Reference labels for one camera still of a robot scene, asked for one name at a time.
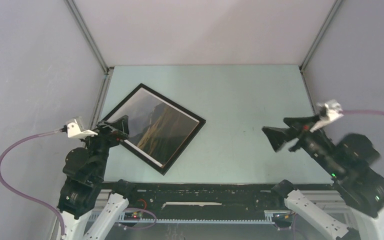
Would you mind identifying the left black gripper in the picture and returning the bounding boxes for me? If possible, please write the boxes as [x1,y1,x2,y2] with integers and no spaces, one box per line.
[81,114,131,179]

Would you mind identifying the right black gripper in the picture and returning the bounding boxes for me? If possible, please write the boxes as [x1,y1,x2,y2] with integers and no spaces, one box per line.
[260,111,343,177]

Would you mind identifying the wooden picture frame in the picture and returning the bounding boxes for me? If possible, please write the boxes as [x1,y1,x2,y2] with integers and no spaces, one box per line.
[100,83,207,176]

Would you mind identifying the landscape photo print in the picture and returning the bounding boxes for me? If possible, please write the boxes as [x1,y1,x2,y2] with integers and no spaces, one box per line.
[105,87,200,168]

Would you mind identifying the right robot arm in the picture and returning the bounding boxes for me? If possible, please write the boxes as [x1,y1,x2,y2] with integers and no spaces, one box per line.
[262,113,384,240]

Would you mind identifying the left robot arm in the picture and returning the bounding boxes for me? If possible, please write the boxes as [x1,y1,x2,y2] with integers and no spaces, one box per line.
[57,115,139,240]

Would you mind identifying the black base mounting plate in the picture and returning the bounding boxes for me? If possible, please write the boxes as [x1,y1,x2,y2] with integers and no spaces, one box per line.
[92,180,315,222]

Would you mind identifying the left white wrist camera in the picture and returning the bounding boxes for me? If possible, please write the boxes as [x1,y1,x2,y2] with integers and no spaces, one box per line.
[65,116,98,139]

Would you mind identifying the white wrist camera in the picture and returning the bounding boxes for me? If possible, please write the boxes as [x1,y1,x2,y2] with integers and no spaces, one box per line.
[65,116,98,139]
[309,99,344,133]

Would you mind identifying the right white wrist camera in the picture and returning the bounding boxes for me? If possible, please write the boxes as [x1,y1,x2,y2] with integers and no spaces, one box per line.
[309,99,344,133]

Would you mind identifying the left corner aluminium post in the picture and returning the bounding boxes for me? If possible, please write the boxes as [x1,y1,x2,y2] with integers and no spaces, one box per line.
[64,0,112,127]

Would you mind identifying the corner aluminium post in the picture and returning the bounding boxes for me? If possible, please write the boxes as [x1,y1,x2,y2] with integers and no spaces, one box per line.
[299,0,345,113]
[64,0,112,127]

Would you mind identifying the right corner aluminium post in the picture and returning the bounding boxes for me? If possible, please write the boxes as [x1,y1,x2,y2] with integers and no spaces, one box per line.
[299,0,345,113]

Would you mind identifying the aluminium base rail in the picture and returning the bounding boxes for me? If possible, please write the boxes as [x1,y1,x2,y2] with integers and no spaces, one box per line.
[47,189,368,240]

